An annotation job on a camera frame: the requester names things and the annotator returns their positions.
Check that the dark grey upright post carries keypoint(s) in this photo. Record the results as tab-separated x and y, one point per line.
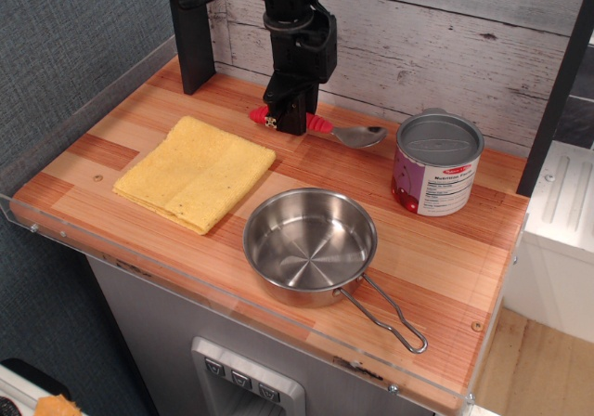
194	46

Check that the silver ice dispenser panel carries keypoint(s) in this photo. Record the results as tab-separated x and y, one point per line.
236	385

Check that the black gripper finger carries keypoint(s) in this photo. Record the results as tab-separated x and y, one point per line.
286	114
311	98

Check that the clear acrylic guard rail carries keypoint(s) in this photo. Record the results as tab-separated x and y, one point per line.
445	273

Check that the white toy sink unit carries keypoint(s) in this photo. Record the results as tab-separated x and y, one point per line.
551	278

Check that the small steel saucepan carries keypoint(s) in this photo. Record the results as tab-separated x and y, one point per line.
312	247

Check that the toy cherry can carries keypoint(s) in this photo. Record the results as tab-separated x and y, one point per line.
435	162

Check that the grey toy fridge cabinet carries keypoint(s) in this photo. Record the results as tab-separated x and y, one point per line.
158	327

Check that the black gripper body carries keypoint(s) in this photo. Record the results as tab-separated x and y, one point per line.
304	51

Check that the dark right frame post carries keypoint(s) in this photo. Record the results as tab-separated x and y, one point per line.
571	61

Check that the orange object at corner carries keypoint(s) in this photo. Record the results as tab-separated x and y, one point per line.
56	406

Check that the red handled metal spoon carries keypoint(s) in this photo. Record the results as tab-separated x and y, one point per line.
356	137

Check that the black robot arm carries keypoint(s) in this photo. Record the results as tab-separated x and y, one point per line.
288	10

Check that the yellow folded cloth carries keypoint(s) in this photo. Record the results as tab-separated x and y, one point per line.
196	175

